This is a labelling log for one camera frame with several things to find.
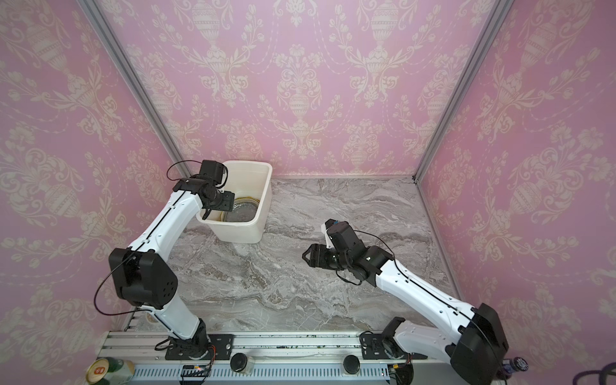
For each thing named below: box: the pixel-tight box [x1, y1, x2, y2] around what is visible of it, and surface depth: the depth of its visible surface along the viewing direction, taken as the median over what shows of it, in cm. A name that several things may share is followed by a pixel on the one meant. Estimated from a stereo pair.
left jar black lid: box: [229, 352, 248, 373], surface depth 65 cm
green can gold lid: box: [85, 357, 110, 385], surface depth 63 cm
